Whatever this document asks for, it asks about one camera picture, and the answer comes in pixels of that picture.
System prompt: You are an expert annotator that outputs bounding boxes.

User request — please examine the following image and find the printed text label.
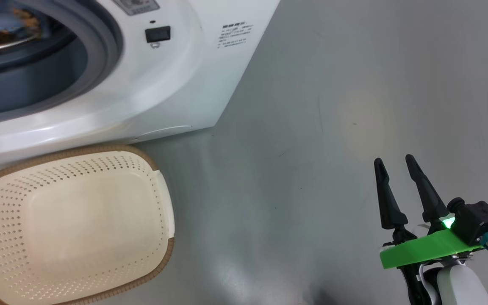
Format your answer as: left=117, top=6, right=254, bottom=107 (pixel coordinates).
left=218, top=22, right=254, bottom=48

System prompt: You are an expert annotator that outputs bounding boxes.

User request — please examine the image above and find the grey warning sticker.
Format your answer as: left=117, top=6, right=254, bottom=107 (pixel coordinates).
left=113, top=0, right=160, bottom=16

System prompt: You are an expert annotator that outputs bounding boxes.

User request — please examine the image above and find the cream perforated laundry basket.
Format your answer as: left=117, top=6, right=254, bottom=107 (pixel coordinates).
left=0, top=145, right=175, bottom=305

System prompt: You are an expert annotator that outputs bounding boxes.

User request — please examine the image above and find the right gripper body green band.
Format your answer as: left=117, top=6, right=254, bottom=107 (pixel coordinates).
left=380, top=216, right=484, bottom=305

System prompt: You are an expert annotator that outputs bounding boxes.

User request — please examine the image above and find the white front-load washing machine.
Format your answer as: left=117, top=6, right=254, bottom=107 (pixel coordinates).
left=0, top=0, right=280, bottom=178

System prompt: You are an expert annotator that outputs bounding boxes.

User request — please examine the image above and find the perforated steel drum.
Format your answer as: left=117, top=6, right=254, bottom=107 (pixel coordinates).
left=0, top=34, right=43, bottom=53

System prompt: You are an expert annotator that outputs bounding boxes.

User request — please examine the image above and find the black door latch socket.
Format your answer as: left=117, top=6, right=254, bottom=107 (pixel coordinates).
left=145, top=26, right=171, bottom=44

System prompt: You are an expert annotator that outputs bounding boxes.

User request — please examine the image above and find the blue cartoon print garment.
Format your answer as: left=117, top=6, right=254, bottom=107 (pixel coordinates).
left=0, top=0, right=43, bottom=47

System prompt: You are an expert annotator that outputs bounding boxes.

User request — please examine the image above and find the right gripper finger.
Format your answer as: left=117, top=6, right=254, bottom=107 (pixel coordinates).
left=374, top=158, right=409, bottom=230
left=405, top=154, right=449, bottom=223

